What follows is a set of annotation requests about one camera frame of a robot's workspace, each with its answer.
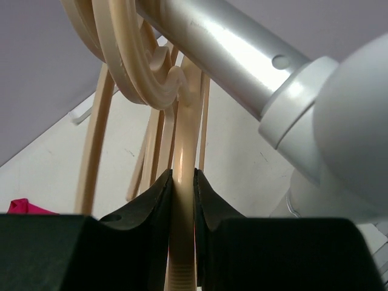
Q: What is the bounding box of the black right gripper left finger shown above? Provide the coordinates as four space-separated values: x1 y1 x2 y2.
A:
99 170 173 290

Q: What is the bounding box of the white clothes rack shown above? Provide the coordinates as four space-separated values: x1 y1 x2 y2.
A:
69 0 388 261

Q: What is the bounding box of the beige hanger middle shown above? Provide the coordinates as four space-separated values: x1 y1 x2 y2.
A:
125 21 179 202

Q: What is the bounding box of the beige hanger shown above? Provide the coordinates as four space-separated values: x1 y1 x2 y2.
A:
92 1 209 290
61 1 115 215
125 21 179 202

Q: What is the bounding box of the red t shirt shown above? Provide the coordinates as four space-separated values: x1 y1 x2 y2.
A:
7 198 56 215

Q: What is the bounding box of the beige hanger front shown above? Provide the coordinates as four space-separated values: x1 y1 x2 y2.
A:
92 1 209 290

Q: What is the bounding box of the beige hanger rear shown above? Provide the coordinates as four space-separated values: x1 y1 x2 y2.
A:
61 1 115 215

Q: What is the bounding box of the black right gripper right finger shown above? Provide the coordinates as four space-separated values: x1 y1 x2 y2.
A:
193 169 244 290

